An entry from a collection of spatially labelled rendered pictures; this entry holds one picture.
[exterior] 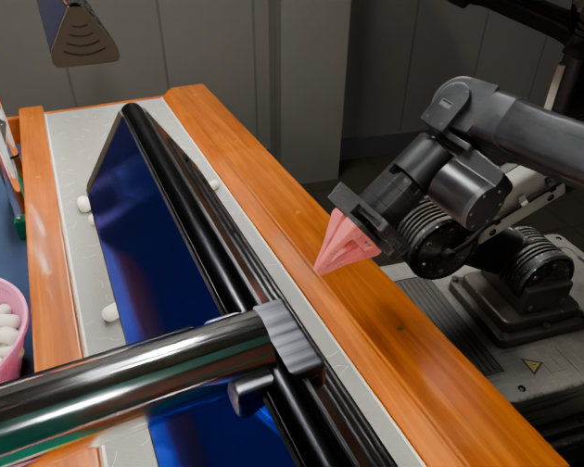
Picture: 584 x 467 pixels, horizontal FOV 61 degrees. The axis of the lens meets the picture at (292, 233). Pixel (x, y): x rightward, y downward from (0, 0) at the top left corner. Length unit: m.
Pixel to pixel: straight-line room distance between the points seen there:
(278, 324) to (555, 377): 0.95
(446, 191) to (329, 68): 1.79
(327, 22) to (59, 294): 1.75
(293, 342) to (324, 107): 2.22
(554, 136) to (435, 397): 0.30
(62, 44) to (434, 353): 0.59
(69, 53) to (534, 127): 0.54
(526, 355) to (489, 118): 0.64
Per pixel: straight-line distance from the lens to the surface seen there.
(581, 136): 0.54
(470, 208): 0.54
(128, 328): 0.25
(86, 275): 0.82
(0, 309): 0.81
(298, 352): 0.16
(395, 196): 0.58
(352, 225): 0.56
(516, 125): 0.56
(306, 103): 2.32
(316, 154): 2.45
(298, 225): 0.83
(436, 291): 1.19
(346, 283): 0.72
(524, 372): 1.08
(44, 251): 0.85
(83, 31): 0.70
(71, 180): 1.09
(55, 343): 0.69
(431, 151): 0.59
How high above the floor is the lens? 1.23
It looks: 35 degrees down
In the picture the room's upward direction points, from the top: 1 degrees clockwise
